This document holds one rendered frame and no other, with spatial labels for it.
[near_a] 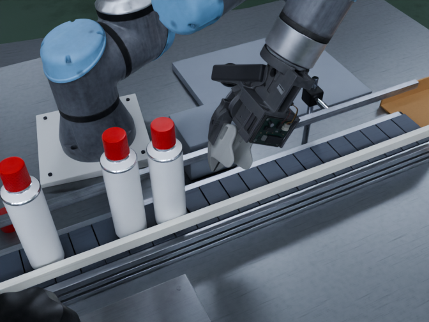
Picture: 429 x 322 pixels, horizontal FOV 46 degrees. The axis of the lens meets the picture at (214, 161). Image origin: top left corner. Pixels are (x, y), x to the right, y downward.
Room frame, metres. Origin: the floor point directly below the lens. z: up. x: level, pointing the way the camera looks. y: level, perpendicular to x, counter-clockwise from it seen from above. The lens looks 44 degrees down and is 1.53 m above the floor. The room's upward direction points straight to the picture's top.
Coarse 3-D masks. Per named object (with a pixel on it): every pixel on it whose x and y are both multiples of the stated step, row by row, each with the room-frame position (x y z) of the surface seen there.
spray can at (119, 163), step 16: (112, 128) 0.52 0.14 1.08; (112, 144) 0.49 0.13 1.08; (112, 160) 0.49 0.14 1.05; (128, 160) 0.50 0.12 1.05; (112, 176) 0.48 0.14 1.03; (128, 176) 0.49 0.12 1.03; (112, 192) 0.48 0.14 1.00; (128, 192) 0.49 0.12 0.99; (112, 208) 0.49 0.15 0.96; (128, 208) 0.48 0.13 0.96; (144, 208) 0.51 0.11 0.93; (128, 224) 0.48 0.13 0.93; (144, 224) 0.50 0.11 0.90
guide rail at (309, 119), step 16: (416, 80) 0.80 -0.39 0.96; (368, 96) 0.75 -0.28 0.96; (384, 96) 0.76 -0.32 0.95; (320, 112) 0.70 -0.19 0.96; (336, 112) 0.71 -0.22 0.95; (192, 160) 0.59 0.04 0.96; (144, 176) 0.55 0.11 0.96; (80, 192) 0.51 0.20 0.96; (96, 192) 0.52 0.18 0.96; (0, 224) 0.46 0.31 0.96
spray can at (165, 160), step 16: (160, 128) 0.52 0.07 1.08; (160, 144) 0.51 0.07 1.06; (176, 144) 0.53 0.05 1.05; (160, 160) 0.50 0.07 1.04; (176, 160) 0.51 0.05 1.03; (160, 176) 0.50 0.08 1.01; (176, 176) 0.51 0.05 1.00; (160, 192) 0.51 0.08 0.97; (176, 192) 0.51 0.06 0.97; (160, 208) 0.51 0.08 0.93; (176, 208) 0.51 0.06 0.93
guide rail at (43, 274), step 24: (384, 144) 0.67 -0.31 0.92; (312, 168) 0.61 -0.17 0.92; (336, 168) 0.62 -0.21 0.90; (264, 192) 0.56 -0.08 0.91; (192, 216) 0.51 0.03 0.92; (216, 216) 0.52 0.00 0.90; (120, 240) 0.46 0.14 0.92; (144, 240) 0.47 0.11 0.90; (72, 264) 0.42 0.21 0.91; (0, 288) 0.38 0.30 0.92; (24, 288) 0.39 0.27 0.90
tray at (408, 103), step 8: (424, 80) 0.94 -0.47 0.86; (416, 88) 0.93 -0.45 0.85; (424, 88) 0.94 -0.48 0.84; (392, 96) 0.90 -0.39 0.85; (400, 96) 0.91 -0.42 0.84; (408, 96) 0.92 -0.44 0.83; (416, 96) 0.92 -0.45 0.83; (424, 96) 0.92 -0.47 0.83; (384, 104) 0.89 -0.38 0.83; (392, 104) 0.89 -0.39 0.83; (400, 104) 0.89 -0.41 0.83; (408, 104) 0.89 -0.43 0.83; (416, 104) 0.89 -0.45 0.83; (424, 104) 0.89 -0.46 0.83; (392, 112) 0.86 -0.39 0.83; (408, 112) 0.86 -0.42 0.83; (416, 112) 0.86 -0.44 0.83; (424, 112) 0.86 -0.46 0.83; (416, 120) 0.84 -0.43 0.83; (424, 120) 0.84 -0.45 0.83
